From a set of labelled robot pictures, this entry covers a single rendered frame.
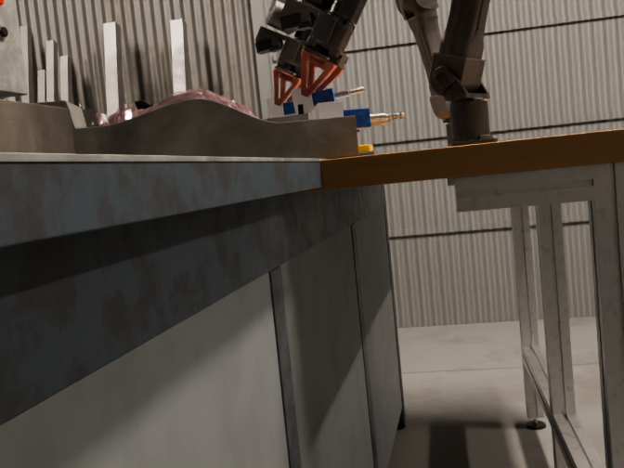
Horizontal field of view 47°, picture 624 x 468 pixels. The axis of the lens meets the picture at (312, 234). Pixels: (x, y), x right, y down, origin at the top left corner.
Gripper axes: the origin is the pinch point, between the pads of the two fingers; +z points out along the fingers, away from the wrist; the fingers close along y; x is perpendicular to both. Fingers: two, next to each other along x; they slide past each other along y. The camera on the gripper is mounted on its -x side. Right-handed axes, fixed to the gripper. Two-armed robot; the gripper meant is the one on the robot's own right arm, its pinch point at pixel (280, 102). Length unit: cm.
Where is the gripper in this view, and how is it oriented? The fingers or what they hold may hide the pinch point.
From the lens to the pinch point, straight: 168.4
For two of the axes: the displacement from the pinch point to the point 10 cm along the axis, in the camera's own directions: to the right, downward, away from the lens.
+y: -2.0, 1.0, -9.8
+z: -3.8, 9.1, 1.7
